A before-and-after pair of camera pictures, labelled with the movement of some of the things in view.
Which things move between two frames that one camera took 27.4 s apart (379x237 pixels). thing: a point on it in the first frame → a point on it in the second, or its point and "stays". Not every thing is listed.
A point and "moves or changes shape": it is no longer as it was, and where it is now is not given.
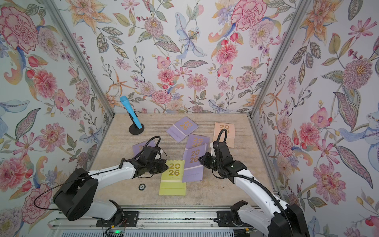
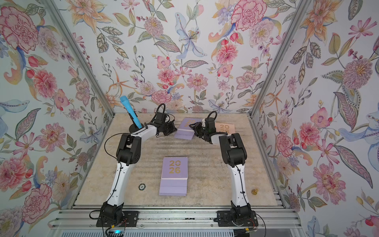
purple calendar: [136, 148] → [174, 176]
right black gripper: [206, 162] → [197, 128]
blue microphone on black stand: [136, 128] stays
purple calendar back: [182, 129] moves or changes shape
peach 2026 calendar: [231, 133] stays
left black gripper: [163, 164] → [172, 129]
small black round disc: [141, 186] stays
